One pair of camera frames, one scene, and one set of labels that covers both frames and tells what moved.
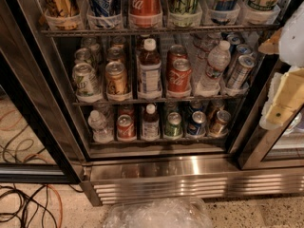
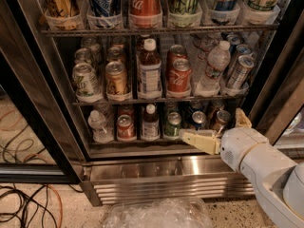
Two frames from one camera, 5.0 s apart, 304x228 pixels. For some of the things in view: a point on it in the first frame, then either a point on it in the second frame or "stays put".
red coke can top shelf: (144, 7) stays put
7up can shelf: (86, 83) stays put
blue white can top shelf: (104, 0) stays put
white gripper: (294, 40) → (239, 145)
